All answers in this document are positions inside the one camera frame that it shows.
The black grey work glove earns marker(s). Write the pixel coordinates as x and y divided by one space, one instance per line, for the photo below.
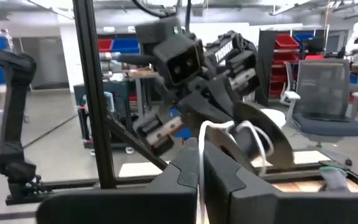
332 179

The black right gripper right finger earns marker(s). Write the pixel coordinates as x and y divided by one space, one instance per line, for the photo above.
228 193

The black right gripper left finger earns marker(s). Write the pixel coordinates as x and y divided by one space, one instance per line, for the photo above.
172 193

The red storage bin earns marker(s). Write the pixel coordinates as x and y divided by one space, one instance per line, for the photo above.
286 42

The blue storage bin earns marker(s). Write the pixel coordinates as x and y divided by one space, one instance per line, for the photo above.
304 36

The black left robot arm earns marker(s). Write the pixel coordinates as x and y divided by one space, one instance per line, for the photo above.
14 124

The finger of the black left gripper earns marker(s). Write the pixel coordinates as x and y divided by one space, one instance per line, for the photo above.
200 110
222 96

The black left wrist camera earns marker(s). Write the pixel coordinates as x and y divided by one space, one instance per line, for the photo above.
179 62

